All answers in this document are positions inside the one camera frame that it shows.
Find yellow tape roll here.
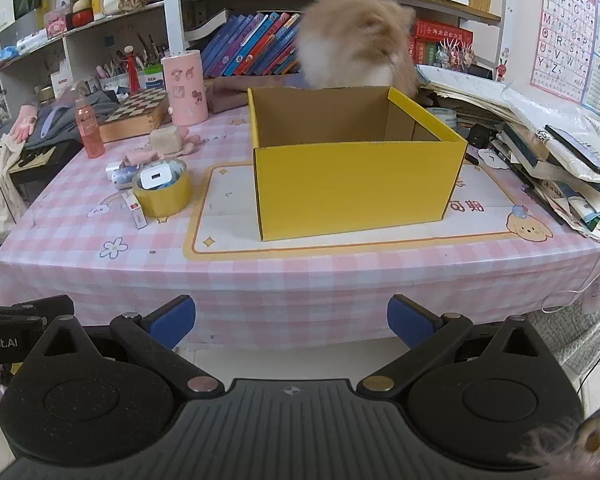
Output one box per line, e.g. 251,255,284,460
131,158,191,219

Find pens in holders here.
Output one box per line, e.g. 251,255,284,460
96,34,172,92

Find alphabet wall poster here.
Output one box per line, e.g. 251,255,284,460
530,0,600,106

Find white desk mat yellow border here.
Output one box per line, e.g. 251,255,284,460
183,159,555,261

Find black piano keyboard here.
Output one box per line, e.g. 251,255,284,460
9,140,82,177

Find stack of papers and books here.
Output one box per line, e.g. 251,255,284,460
419,64,600,247

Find row of colourful books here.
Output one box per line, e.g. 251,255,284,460
200,11,304,79

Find blurred fluffy fur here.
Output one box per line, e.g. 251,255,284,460
509,406,600,477

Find white charger plug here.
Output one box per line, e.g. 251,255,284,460
139,162,174,192

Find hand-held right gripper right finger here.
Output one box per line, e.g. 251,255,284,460
356,294,556,396

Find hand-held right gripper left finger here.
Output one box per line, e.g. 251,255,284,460
30,294,226,396

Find pink checked tablecloth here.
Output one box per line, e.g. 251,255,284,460
0,109,600,352

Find pink spray bottle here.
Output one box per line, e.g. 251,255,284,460
74,96,106,160

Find fluffy cream cat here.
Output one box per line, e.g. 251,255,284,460
296,0,423,101

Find thick black book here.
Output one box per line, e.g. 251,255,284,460
185,8,229,41

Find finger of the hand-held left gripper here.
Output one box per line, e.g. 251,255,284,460
0,295,76,322

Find beige foam block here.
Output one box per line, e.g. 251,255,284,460
149,126,182,155

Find red round jar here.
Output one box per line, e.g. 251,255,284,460
71,0,95,29

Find white shelf unit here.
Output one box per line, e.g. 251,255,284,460
0,0,503,111

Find grey clothes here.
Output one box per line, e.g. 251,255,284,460
24,90,119,149

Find pink glove with bear patch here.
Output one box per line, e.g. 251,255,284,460
8,103,40,141

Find yellow cardboard box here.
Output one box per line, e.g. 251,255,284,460
247,86,469,242

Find pink cylinder with stickers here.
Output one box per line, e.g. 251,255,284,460
160,51,210,126

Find wooden chessboard box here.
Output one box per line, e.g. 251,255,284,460
98,87,171,144

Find small white stick box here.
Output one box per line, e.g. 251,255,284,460
122,191,149,230

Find beige canvas bag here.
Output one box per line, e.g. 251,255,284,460
0,135,29,242

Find red doll figure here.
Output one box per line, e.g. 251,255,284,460
122,45,140,93

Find white cable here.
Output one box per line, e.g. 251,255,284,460
540,227,600,314

